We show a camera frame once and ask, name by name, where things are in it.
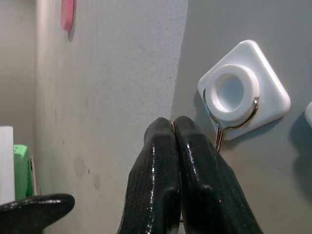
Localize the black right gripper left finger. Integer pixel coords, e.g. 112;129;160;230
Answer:
116;117;182;234

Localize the white adhesive wall hook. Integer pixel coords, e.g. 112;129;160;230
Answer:
197;39;292;151

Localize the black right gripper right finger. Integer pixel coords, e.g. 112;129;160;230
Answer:
174;116;264;234

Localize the pink wall hook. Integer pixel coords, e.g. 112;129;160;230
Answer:
60;0;75;32

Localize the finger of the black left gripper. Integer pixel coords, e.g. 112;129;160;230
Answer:
0;193;76;234

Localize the white board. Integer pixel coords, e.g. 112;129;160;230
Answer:
0;125;16;204

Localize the green plastic block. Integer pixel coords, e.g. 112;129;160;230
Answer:
13;144;34;198

